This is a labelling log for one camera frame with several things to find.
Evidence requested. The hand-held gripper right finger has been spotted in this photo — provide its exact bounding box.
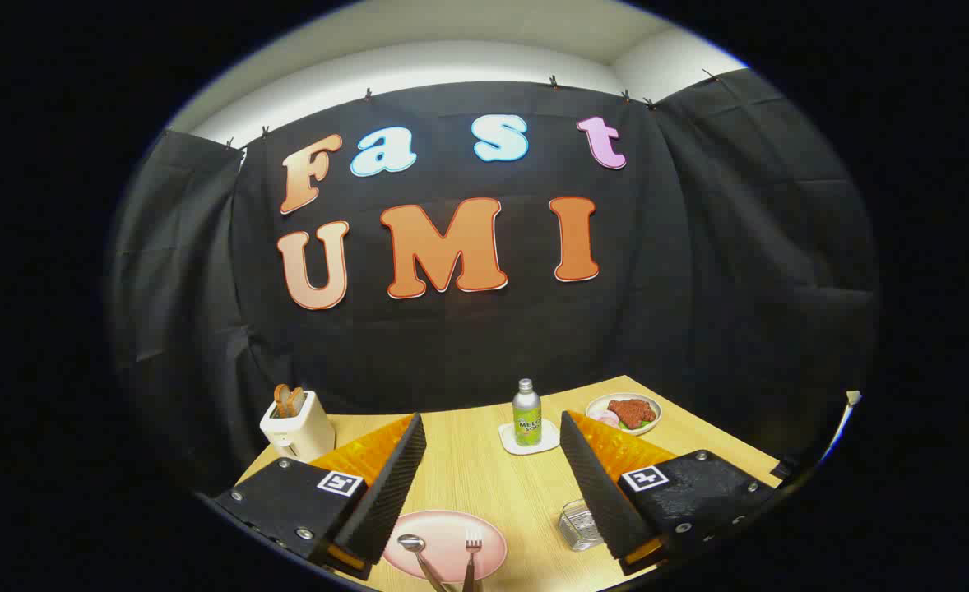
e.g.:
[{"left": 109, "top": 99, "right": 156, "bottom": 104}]
[{"left": 559, "top": 410, "right": 777, "bottom": 576}]

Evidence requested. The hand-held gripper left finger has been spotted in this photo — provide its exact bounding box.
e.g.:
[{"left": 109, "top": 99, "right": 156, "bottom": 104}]
[{"left": 211, "top": 411, "right": 428, "bottom": 581}]

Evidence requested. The wooden-handled metal spoon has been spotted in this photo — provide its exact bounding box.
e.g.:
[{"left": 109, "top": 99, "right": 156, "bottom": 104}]
[{"left": 396, "top": 534, "right": 452, "bottom": 592}]

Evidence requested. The wooden-handled metal fork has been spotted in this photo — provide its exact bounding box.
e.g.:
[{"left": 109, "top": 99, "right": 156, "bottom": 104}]
[{"left": 461, "top": 528, "right": 484, "bottom": 592}]

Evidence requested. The perforated steel basket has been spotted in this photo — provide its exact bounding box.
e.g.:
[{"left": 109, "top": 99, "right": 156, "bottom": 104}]
[{"left": 558, "top": 498, "right": 606, "bottom": 553}]

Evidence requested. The white square coaster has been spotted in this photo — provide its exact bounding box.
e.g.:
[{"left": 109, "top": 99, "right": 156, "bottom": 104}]
[{"left": 498, "top": 418, "right": 561, "bottom": 456}]

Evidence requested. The pink round plate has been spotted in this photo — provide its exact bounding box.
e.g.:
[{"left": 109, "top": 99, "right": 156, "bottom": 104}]
[{"left": 382, "top": 510, "right": 508, "bottom": 585}]

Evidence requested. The red-brown meat piece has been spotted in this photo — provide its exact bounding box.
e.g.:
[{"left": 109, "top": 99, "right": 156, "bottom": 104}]
[{"left": 607, "top": 398, "right": 656, "bottom": 430}]

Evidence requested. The white oval dish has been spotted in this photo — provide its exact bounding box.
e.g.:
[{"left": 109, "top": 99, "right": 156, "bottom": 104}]
[{"left": 585, "top": 392, "right": 663, "bottom": 437}]

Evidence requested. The white toaster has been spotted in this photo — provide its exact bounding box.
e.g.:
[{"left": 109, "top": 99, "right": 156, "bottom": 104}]
[{"left": 259, "top": 390, "right": 336, "bottom": 463}]

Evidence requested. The green soda bottle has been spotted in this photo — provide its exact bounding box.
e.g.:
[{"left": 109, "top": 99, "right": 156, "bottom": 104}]
[{"left": 512, "top": 378, "right": 543, "bottom": 448}]

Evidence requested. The brown toasted bread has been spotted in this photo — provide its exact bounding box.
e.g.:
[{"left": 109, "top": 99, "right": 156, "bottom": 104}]
[{"left": 273, "top": 383, "right": 307, "bottom": 419}]

